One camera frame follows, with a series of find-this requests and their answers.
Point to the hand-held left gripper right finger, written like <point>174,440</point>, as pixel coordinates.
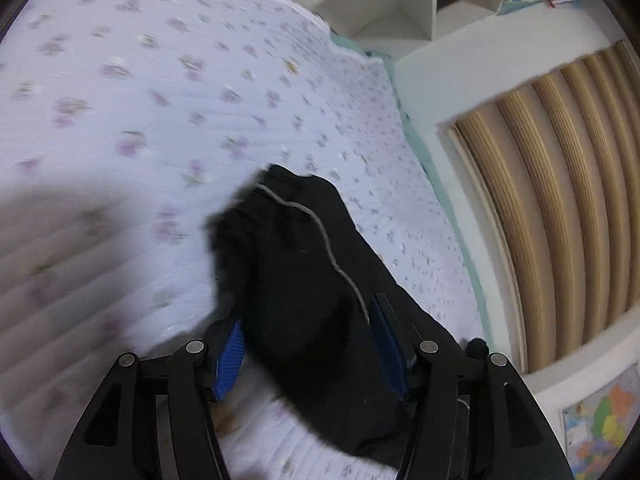
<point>391,345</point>

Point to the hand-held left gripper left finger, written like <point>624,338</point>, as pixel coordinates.
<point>229,360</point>

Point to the mint green bed sheet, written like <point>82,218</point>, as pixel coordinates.
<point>430,160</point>

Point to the white floral bed blanket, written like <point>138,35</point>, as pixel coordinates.
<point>175,160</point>

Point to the white bed headboard wooden slats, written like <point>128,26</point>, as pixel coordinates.
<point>550,195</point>

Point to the colourful map poster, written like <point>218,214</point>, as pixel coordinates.
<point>602,422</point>

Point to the white shelf unit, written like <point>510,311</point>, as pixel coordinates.
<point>395,0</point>

